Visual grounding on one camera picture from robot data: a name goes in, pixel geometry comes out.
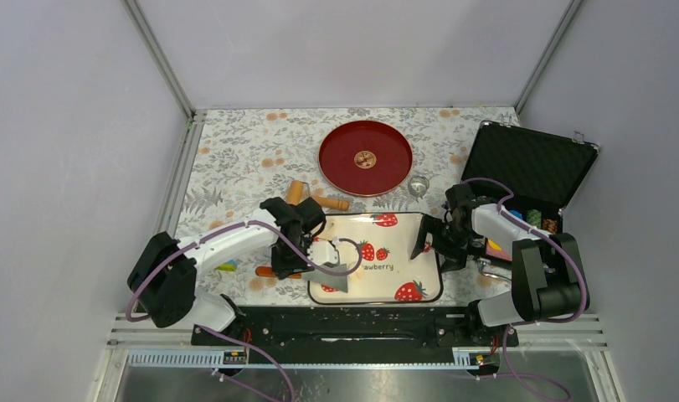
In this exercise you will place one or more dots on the metal scraper orange handle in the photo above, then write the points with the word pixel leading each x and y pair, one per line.
pixel 337 283

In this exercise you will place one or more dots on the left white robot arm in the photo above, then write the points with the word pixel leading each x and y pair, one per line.
pixel 165 280

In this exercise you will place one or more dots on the yellow poker chip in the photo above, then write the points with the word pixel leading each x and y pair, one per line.
pixel 493 245

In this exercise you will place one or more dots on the floral tablecloth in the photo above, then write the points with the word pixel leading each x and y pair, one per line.
pixel 246 156

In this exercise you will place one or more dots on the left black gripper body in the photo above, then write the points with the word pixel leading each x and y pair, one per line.
pixel 285 258

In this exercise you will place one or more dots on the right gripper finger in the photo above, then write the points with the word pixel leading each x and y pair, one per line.
pixel 426 228
pixel 449 263

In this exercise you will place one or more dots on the strawberry pattern rectangular tray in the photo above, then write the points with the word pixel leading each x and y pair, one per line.
pixel 388 274

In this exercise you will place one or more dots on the metal round cookie cutter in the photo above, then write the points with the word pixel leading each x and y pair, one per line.
pixel 418 186

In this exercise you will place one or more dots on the wooden roller with handle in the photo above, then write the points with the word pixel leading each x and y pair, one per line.
pixel 299 191

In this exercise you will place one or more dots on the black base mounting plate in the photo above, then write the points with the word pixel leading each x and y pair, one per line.
pixel 364 335

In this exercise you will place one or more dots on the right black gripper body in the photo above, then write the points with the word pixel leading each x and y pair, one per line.
pixel 446 234

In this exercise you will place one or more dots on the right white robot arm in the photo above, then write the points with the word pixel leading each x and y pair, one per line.
pixel 547 282

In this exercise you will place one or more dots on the colourful toy brick block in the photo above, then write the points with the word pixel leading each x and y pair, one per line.
pixel 229 266

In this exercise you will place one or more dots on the red round lacquer tray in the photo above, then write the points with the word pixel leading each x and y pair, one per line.
pixel 365 158

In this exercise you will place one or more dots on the black poker chip case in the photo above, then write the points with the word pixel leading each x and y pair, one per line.
pixel 543 171

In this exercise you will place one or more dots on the blue poker chip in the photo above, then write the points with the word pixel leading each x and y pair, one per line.
pixel 516 214

